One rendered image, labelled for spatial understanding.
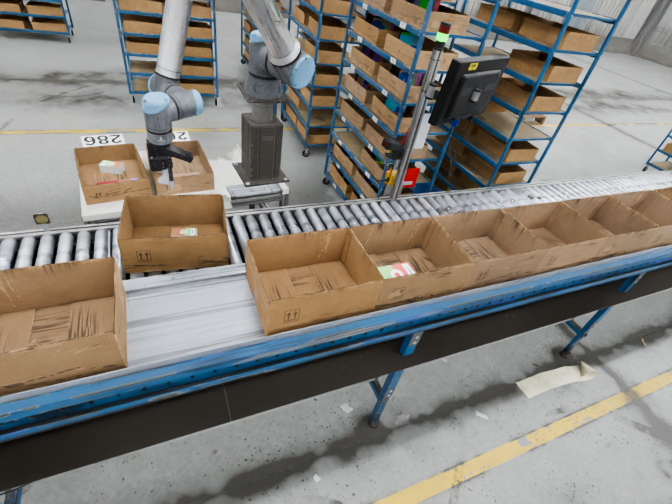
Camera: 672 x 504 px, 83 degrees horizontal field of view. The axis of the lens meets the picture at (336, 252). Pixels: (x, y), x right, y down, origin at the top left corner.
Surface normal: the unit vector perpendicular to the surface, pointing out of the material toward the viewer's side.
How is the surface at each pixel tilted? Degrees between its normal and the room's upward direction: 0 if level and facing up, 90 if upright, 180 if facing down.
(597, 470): 0
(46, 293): 89
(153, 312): 0
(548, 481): 0
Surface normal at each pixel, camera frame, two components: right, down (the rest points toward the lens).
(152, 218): 0.29, 0.65
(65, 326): 0.16, -0.75
